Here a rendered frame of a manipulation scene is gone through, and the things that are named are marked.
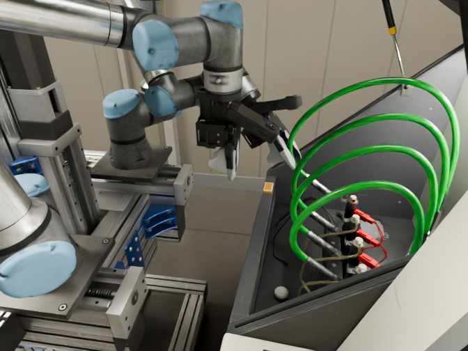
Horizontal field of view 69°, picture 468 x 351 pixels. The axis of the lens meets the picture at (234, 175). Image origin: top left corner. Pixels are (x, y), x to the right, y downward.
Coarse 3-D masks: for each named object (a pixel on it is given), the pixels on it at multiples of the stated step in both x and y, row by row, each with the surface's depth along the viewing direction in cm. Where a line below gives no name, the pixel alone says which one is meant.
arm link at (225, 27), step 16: (208, 16) 57; (224, 16) 56; (240, 16) 58; (224, 32) 58; (240, 32) 60; (224, 48) 59; (240, 48) 61; (208, 64) 62; (224, 64) 61; (240, 64) 63
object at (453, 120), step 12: (360, 84) 72; (372, 84) 72; (408, 84) 70; (420, 84) 69; (336, 96) 74; (444, 96) 70; (312, 108) 77; (444, 108) 71; (300, 120) 79; (456, 120) 72; (456, 132) 73; (288, 144) 83; (456, 144) 74; (456, 156) 76
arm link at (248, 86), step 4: (244, 76) 83; (248, 76) 84; (244, 80) 82; (248, 80) 83; (252, 80) 84; (244, 84) 82; (248, 84) 83; (252, 84) 83; (244, 88) 82; (248, 88) 82; (252, 88) 83; (256, 88) 84; (244, 92) 82; (248, 92) 82; (252, 92) 83; (244, 96) 83
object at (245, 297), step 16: (272, 176) 125; (272, 192) 117; (272, 208) 123; (256, 224) 103; (256, 240) 97; (256, 256) 92; (256, 272) 88; (240, 288) 83; (256, 288) 92; (240, 304) 79
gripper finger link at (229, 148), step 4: (228, 136) 69; (232, 136) 69; (228, 140) 69; (232, 140) 69; (228, 144) 68; (232, 144) 69; (224, 148) 69; (228, 148) 69; (232, 148) 69; (224, 152) 69; (228, 152) 69; (232, 152) 70; (228, 156) 70; (232, 156) 70; (228, 160) 71; (232, 160) 71; (228, 164) 72; (232, 164) 72; (228, 168) 73; (232, 168) 73
